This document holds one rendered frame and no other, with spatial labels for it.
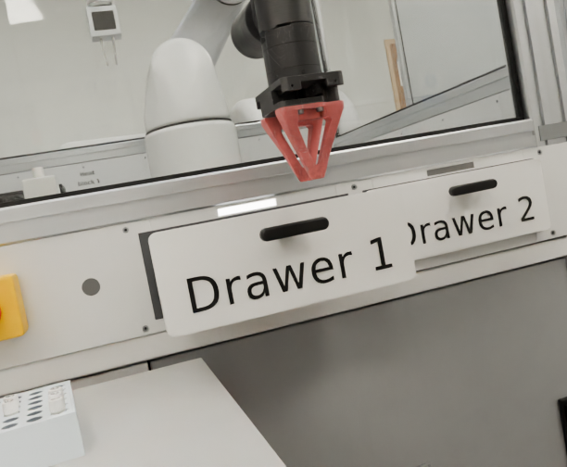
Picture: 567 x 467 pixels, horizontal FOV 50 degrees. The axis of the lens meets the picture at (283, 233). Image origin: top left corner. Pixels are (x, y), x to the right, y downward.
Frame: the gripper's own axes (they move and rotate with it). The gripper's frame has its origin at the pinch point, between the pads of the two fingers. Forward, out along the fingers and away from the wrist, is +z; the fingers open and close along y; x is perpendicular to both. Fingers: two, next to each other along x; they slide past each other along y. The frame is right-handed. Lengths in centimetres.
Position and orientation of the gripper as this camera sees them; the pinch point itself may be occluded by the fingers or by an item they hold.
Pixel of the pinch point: (310, 171)
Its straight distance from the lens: 63.6
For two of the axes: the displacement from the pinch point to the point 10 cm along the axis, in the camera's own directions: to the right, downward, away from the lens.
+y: -2.9, -0.2, 9.6
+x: -9.4, 1.8, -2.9
